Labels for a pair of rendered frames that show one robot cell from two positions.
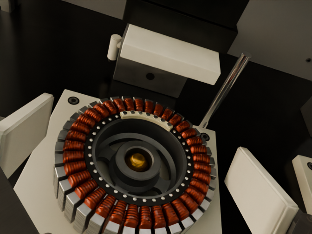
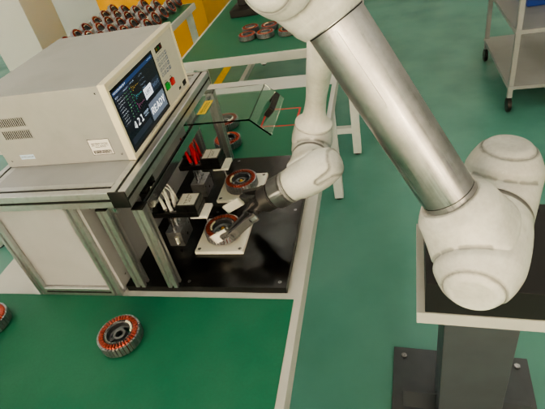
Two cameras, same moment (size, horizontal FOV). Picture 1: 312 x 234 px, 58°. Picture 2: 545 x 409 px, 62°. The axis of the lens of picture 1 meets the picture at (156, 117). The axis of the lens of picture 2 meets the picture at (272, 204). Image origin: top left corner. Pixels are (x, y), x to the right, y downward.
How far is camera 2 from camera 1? 1.23 m
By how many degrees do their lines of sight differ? 46
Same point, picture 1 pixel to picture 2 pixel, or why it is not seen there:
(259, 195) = (234, 203)
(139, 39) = (204, 213)
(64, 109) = (203, 249)
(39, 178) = (225, 248)
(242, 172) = (228, 207)
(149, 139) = (215, 228)
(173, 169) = (224, 223)
